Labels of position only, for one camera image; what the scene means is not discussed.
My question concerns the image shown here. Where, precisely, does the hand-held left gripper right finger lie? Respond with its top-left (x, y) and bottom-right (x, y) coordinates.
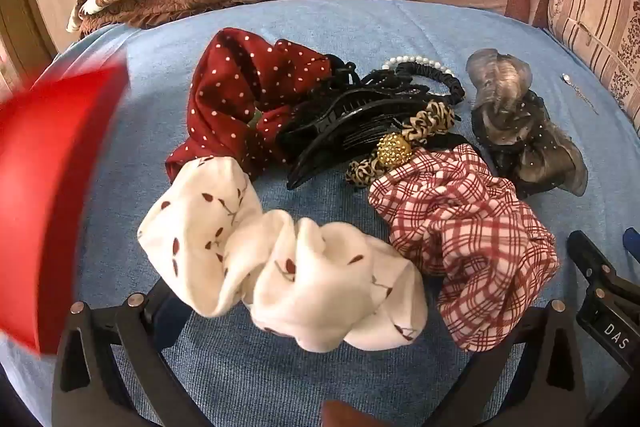
top-left (425, 299), bottom-right (592, 427)

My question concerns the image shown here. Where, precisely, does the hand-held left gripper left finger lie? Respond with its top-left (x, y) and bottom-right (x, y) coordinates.
top-left (50, 278), bottom-right (202, 427)

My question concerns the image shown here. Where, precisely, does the red plaid scrunchie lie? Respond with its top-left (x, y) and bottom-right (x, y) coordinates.
top-left (367, 144), bottom-right (561, 353)

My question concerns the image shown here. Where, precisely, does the white cherry print scrunchie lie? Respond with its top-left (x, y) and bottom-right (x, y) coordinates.
top-left (136, 156), bottom-right (429, 354)

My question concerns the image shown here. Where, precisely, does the grey organza scrunchie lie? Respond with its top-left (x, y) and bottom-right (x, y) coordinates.
top-left (465, 48), bottom-right (589, 198)

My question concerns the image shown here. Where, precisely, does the red box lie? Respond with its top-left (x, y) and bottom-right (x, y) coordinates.
top-left (0, 57), bottom-right (132, 355)

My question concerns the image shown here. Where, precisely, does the leopard hair tie gold ball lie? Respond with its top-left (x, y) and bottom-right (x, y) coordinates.
top-left (346, 99), bottom-right (458, 188)

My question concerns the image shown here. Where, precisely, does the red polka dot scrunchie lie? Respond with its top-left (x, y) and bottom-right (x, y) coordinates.
top-left (165, 28), bottom-right (333, 182)

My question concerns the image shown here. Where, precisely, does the large black claw clip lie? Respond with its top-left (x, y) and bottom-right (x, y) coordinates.
top-left (277, 93), bottom-right (468, 190)

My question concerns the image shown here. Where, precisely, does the ornate black hair clip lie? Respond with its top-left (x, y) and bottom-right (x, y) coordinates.
top-left (325, 59), bottom-right (431, 104)

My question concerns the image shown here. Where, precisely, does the blue towel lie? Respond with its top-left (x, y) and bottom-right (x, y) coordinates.
top-left (0, 0), bottom-right (640, 427)

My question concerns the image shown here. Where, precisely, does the small silver hairpin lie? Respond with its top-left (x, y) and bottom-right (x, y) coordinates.
top-left (560, 73), bottom-right (601, 116)

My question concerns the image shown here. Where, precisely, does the striped pink pillow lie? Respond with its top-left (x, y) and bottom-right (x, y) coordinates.
top-left (547, 0), bottom-right (640, 130)

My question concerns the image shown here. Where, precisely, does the black hair tie with pearls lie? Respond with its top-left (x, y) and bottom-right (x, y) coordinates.
top-left (381, 56), bottom-right (467, 108)

